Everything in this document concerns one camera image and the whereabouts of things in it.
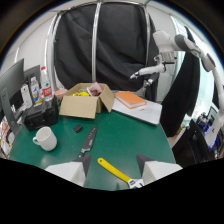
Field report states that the yellow-handled adjustable wrench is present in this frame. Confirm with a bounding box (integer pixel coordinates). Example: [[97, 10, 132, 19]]
[[97, 157, 145, 190]]

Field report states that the white ceramic mug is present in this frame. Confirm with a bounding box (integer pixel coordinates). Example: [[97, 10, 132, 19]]
[[32, 126, 58, 152]]

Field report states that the black hanging cloth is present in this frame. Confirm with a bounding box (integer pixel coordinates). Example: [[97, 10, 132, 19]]
[[159, 26, 202, 138]]

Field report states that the clear bottle red label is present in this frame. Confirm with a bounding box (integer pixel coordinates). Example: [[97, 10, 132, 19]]
[[39, 65, 54, 102]]

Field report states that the yellow item in box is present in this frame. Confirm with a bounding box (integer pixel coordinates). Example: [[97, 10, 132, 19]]
[[72, 90, 92, 98]]

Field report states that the black kitchen knife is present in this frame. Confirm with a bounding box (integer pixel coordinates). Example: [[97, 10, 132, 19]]
[[77, 125, 98, 159]]

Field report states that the orange hardcover book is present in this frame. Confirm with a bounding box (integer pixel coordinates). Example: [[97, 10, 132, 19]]
[[114, 90, 147, 110]]

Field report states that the black storage box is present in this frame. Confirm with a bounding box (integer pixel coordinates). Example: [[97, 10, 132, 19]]
[[23, 104, 60, 132]]

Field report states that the black computer monitor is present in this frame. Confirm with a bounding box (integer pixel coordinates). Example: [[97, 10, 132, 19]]
[[0, 58, 26, 134]]

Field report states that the pink packet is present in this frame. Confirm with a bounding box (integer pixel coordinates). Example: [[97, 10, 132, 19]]
[[89, 82, 104, 97]]

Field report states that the black curtain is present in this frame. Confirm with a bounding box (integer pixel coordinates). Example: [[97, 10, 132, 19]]
[[53, 2, 160, 101]]

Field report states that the silver metal frame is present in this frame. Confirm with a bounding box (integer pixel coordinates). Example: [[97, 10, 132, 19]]
[[44, 0, 153, 91]]

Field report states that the white carton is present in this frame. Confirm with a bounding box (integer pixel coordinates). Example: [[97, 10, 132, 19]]
[[20, 83, 34, 110]]

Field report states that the bottle with yellow label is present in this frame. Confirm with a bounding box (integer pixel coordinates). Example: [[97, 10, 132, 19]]
[[29, 76, 43, 107]]

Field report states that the open cardboard box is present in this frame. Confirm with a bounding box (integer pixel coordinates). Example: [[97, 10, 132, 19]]
[[59, 82, 116, 120]]

